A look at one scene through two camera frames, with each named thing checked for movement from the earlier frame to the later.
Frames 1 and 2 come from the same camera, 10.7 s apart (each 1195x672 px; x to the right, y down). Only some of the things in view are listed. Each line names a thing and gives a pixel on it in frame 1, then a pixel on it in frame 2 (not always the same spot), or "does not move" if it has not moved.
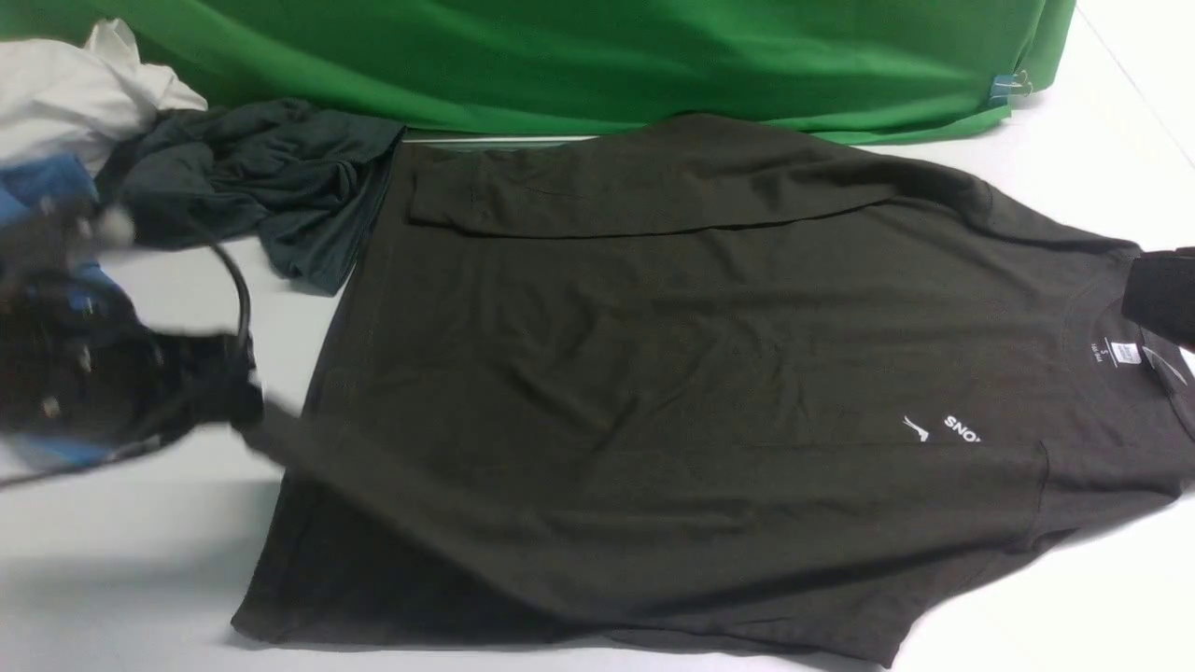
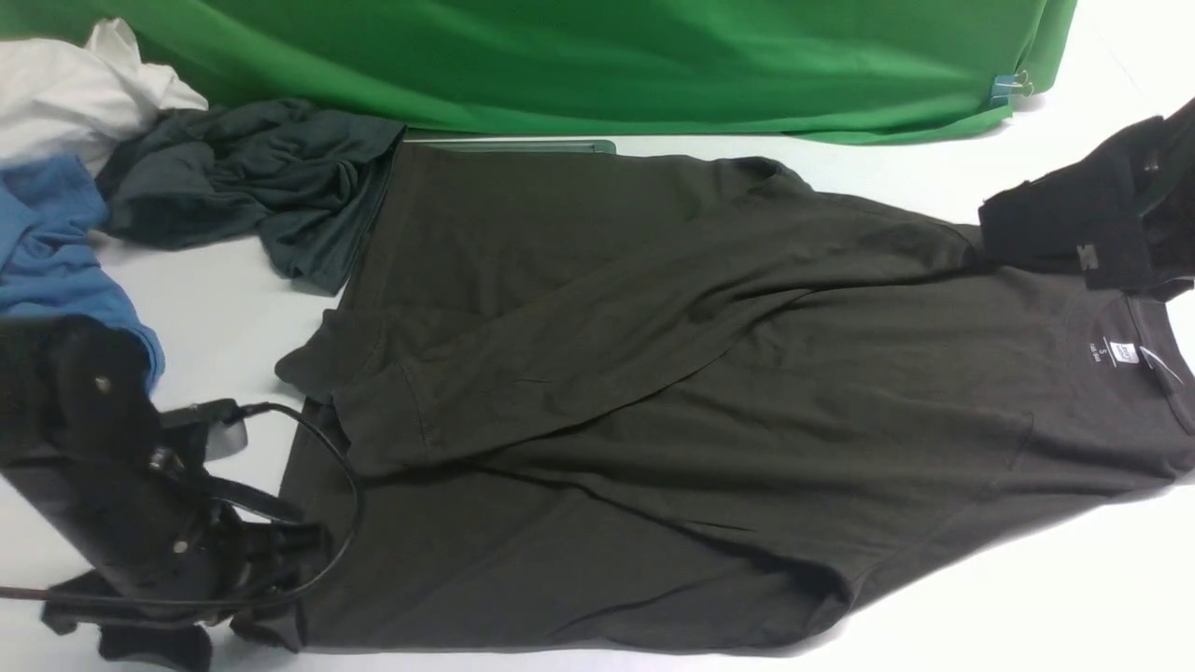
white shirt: (88, 102) does not move
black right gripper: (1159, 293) to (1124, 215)
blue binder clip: (1007, 85) does not move
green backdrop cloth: (895, 71) does not move
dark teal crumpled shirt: (302, 177) does not move
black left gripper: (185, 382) to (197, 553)
